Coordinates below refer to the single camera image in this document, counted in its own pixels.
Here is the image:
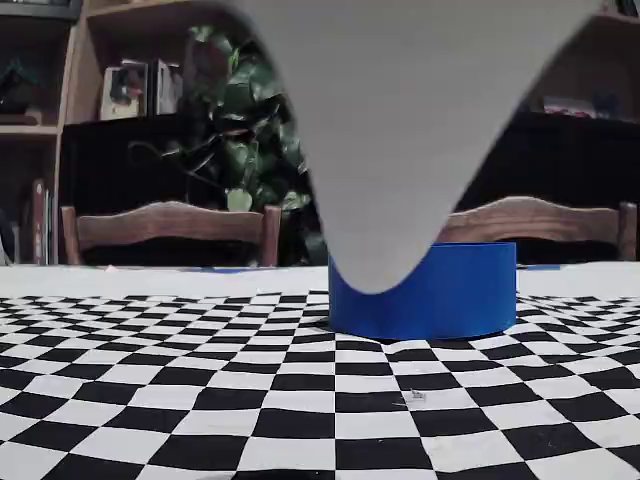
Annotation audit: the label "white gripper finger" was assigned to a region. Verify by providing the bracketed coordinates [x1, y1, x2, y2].
[219, 0, 606, 295]

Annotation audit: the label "flat red white box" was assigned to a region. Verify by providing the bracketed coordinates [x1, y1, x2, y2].
[542, 94, 601, 121]

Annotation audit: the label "blue round box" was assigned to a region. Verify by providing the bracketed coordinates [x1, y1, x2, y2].
[328, 241, 518, 341]

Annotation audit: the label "white upright box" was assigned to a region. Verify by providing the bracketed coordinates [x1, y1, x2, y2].
[152, 58, 184, 116]

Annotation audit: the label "white framed picture box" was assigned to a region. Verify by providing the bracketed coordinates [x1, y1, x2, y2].
[99, 60, 151, 121]

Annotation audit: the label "black flat box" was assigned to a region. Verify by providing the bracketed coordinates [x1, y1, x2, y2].
[0, 0, 82, 21]

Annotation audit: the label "green leafy houseplant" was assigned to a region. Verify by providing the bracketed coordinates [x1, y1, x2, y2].
[127, 24, 331, 266]

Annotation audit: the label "brown wooden chair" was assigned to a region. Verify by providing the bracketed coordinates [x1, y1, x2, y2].
[59, 200, 282, 267]
[434, 195, 639, 262]

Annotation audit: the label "dark red plant pot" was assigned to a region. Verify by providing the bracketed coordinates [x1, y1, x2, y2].
[183, 29, 236, 109]

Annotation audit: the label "light wooden bookshelf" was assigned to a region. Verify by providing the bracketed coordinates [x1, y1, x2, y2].
[0, 0, 640, 266]

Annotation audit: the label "black cabinet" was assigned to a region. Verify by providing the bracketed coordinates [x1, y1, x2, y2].
[58, 112, 640, 266]

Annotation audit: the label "thin light books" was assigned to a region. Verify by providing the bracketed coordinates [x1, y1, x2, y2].
[44, 187, 60, 265]

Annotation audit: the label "white mat with checkered print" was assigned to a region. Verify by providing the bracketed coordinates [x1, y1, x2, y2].
[0, 262, 640, 480]

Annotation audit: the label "brown upright book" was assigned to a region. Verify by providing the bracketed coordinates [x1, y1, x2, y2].
[32, 178, 47, 265]

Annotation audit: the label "dark green figurine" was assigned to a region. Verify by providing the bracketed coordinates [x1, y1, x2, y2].
[0, 57, 44, 116]

